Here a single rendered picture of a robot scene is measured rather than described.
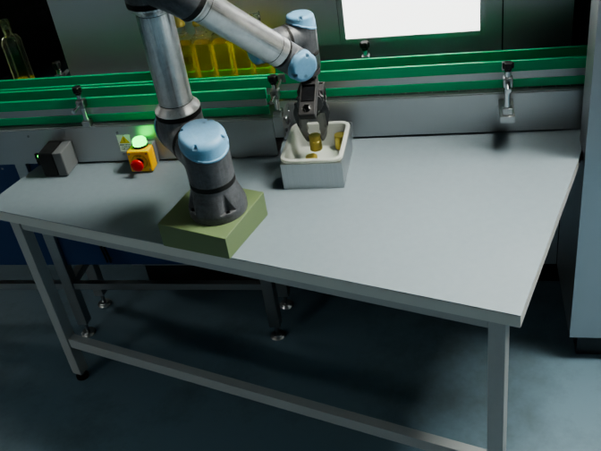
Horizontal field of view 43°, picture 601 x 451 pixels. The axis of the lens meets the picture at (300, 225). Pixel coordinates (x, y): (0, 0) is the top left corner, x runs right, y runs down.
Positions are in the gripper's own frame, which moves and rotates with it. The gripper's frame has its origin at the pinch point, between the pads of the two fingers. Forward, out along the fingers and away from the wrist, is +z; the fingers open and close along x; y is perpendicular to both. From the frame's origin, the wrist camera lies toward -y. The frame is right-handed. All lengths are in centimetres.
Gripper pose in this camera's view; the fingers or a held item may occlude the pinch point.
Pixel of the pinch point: (315, 138)
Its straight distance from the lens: 217.6
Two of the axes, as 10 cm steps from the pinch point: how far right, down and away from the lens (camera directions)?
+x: -9.8, 0.3, 1.9
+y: 1.4, -5.7, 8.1
